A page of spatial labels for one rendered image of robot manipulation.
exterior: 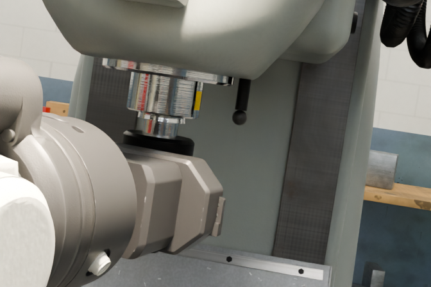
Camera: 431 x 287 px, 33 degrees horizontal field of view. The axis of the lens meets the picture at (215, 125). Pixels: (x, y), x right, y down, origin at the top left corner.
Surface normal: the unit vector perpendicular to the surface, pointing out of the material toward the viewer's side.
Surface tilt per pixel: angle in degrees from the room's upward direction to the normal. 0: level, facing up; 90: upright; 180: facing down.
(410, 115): 90
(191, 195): 90
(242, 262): 63
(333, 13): 90
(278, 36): 122
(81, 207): 74
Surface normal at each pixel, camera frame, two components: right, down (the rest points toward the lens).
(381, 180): -0.29, 0.00
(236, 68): 0.26, 0.91
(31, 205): 0.92, 0.21
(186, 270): -0.02, -0.41
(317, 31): -0.11, 0.19
